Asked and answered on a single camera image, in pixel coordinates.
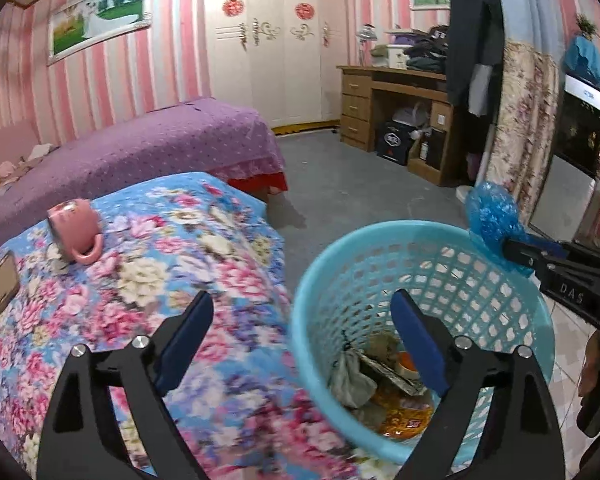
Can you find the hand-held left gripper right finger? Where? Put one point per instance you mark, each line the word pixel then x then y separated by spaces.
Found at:
pixel 420 340

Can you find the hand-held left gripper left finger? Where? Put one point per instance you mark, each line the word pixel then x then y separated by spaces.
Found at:
pixel 185 340

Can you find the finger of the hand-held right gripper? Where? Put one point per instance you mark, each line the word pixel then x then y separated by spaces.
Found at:
pixel 527 255

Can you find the orange fruit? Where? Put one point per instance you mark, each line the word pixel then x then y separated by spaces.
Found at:
pixel 409 362

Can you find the camouflage printed packet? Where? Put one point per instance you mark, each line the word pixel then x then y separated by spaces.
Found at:
pixel 387 374

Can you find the blue plastic wrap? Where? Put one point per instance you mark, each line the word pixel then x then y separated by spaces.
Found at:
pixel 492 215

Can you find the light blue plastic basket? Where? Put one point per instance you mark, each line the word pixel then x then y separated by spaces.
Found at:
pixel 430 270

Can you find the grey cloth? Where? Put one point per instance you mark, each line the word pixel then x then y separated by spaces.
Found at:
pixel 352 375

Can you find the person's right hand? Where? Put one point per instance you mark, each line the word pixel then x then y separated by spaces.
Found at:
pixel 592 365

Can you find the white slipper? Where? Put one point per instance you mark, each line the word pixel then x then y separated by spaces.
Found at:
pixel 464 192

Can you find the floral patterned curtain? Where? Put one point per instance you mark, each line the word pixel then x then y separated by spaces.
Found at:
pixel 525 125

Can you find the black and white appliance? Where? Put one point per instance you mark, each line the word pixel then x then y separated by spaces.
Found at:
pixel 580 125

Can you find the pink mug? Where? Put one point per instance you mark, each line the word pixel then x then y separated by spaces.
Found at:
pixel 72 227

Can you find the red bed skirt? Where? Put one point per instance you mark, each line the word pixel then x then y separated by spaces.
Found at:
pixel 257 182

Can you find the black bag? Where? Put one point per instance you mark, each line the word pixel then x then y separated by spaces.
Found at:
pixel 395 141

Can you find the phone in clear case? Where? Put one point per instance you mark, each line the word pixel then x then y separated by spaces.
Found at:
pixel 5 280

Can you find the purple dotted bed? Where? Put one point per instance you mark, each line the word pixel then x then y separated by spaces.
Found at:
pixel 130 150

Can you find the blue cloth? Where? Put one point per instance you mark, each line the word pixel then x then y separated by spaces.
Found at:
pixel 585 60

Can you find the pile of dark clothes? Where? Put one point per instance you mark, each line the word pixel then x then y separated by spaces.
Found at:
pixel 427 50

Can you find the wooden desk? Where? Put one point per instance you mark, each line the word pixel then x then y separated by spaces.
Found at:
pixel 355 100

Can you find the black hanging coat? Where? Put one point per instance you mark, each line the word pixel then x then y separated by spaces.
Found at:
pixel 472 25

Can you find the white folded cloth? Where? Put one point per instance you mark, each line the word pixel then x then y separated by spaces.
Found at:
pixel 42 150

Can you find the small green plant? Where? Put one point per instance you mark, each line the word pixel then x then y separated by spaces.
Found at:
pixel 587 25

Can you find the white box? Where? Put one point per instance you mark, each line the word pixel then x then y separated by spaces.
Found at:
pixel 396 56

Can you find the pink plush toy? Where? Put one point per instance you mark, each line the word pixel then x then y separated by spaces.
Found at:
pixel 9 167

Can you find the pink headboard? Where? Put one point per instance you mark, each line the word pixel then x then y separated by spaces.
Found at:
pixel 5 142

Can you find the desk lamp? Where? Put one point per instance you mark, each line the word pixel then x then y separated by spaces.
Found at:
pixel 365 40

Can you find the white wardrobe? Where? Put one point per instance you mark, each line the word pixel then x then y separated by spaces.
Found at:
pixel 275 75

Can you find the large framed wedding photo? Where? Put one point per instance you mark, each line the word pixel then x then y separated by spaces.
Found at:
pixel 100 17

